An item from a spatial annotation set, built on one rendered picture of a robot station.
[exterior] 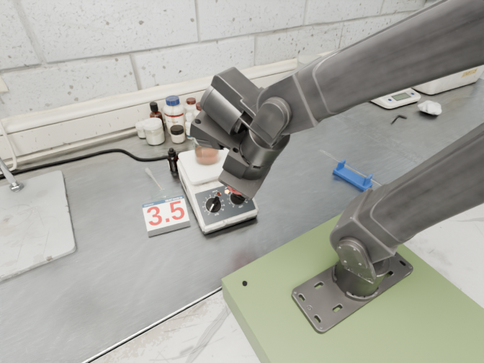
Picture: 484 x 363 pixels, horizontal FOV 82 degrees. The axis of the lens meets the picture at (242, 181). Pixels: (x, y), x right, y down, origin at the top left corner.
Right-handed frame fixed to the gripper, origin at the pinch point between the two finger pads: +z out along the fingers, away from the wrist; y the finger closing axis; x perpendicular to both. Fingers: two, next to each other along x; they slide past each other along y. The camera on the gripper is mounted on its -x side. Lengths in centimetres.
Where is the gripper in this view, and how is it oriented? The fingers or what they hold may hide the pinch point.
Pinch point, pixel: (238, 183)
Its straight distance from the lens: 54.1
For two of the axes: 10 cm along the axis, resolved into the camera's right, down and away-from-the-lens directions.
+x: 8.5, 5.2, 0.1
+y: -4.7, 7.8, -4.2
